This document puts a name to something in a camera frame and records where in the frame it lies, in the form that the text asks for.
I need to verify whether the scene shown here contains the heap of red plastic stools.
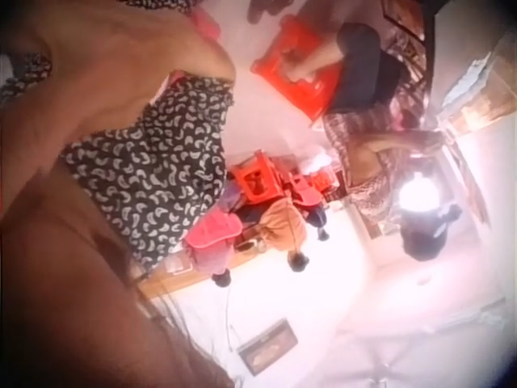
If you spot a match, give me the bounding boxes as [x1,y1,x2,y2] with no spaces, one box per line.
[228,148,347,208]

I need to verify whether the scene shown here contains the wooden bench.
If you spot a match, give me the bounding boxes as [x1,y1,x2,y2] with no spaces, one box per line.
[137,236,267,301]

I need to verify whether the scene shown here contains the red plastic stool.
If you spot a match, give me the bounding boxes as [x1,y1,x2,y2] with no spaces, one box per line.
[250,18,344,121]

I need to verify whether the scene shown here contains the dark framed picture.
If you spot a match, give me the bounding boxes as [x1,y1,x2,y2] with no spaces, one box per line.
[236,318,300,377]

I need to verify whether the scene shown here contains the pink cloth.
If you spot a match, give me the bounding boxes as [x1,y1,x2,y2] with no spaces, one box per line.
[188,6,222,42]

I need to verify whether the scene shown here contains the dark shoes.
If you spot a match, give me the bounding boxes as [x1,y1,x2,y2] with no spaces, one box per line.
[245,0,301,24]

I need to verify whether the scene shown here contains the cluttered shelf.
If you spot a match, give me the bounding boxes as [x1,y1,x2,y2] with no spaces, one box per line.
[438,50,517,137]

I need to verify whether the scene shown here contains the thin hanging cable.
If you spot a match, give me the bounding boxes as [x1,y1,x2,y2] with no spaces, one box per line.
[224,282,237,355]

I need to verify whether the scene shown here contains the framed wall picture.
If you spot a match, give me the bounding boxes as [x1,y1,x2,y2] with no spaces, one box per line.
[380,0,430,42]

